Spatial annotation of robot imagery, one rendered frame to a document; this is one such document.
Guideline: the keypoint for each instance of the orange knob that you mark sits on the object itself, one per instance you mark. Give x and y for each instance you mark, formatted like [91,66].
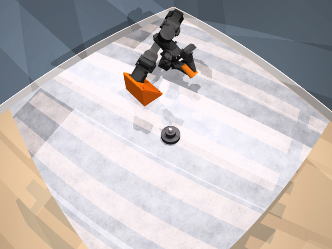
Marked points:
[188,71]

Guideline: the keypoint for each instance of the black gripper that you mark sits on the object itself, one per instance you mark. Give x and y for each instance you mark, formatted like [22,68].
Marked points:
[181,53]

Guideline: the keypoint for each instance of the black round pedestal with silver d-shaped shaft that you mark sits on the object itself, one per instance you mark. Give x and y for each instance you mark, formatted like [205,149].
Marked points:
[170,135]

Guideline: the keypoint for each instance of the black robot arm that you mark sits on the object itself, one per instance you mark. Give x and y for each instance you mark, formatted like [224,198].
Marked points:
[170,28]

